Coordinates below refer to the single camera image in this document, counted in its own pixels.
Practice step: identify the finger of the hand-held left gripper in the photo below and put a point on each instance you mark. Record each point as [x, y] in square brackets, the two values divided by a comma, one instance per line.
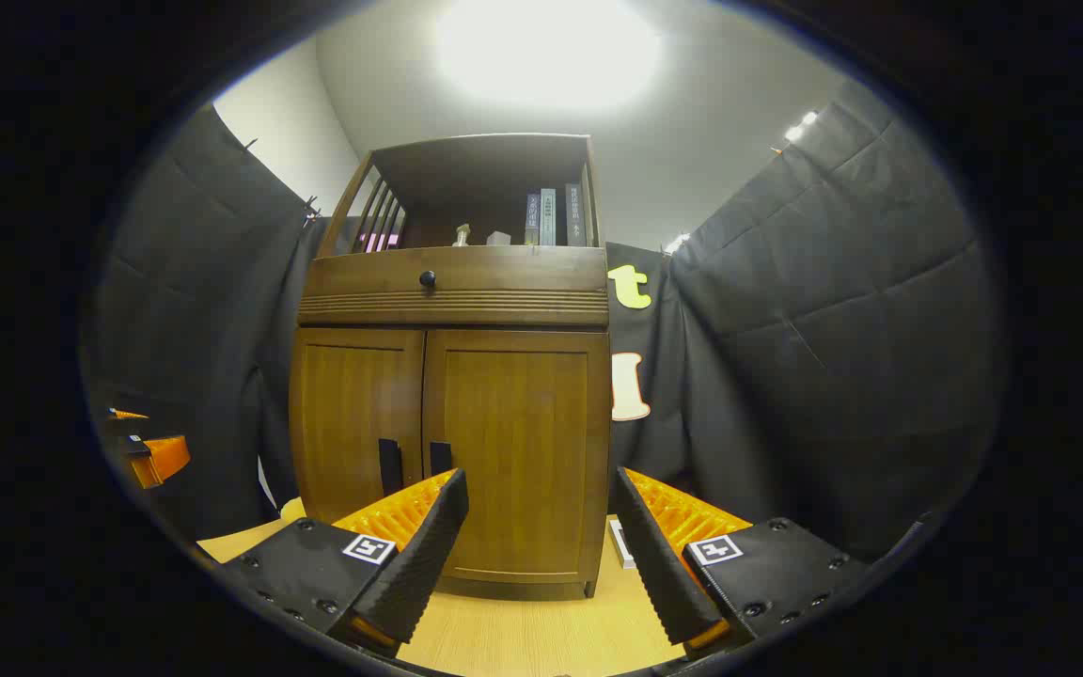
[165, 459]
[125, 423]

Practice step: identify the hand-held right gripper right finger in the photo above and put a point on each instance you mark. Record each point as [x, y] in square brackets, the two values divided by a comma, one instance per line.
[668, 574]

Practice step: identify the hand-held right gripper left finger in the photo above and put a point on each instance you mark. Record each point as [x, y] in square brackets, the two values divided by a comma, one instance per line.
[419, 564]

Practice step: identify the wooden cabinet door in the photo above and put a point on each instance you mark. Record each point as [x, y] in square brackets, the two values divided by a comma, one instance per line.
[523, 423]
[353, 414]

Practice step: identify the brown wooden shoe cabinet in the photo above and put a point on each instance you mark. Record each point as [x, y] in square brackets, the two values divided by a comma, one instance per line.
[466, 179]

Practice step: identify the white cardboard box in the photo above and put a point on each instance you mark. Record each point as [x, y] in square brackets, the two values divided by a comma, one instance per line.
[621, 543]

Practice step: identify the black backdrop cloth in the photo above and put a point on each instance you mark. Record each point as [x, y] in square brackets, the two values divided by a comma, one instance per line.
[833, 329]

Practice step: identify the pink item behind slats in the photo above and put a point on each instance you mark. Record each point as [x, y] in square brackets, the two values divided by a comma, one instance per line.
[382, 242]

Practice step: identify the small pale figurine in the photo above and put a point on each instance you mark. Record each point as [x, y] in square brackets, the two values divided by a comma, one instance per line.
[462, 236]

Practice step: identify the small bright lamp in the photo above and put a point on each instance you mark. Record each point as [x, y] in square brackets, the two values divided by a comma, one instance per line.
[676, 243]
[800, 127]

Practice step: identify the small translucent block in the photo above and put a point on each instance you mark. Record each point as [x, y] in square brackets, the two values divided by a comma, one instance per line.
[498, 239]

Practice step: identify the dark grey book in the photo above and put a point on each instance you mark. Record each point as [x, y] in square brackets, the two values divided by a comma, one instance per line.
[532, 221]

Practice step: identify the light grey book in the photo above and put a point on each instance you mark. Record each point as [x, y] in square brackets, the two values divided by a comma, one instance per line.
[548, 218]

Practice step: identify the bright ceiling light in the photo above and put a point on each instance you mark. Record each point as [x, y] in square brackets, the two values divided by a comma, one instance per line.
[546, 52]

